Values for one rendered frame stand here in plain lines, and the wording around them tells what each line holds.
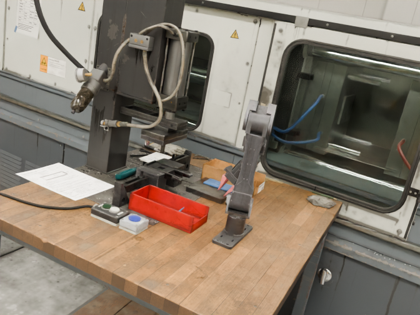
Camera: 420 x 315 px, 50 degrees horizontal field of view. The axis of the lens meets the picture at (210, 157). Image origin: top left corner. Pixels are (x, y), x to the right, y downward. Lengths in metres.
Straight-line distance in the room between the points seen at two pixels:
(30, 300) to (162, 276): 1.48
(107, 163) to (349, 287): 1.25
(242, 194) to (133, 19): 0.75
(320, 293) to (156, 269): 1.22
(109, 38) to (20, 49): 1.56
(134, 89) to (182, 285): 0.80
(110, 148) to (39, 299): 1.11
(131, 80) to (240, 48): 0.72
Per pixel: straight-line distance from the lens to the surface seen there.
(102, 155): 1.86
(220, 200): 1.74
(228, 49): 2.28
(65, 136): 2.97
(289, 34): 2.11
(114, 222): 1.46
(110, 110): 1.80
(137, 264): 1.28
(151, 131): 1.66
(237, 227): 1.48
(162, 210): 1.51
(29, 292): 2.71
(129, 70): 1.73
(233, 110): 2.28
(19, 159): 3.37
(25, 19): 3.23
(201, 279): 1.26
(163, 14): 1.65
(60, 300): 2.65
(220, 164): 2.04
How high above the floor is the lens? 1.58
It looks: 17 degrees down
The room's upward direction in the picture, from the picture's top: 11 degrees clockwise
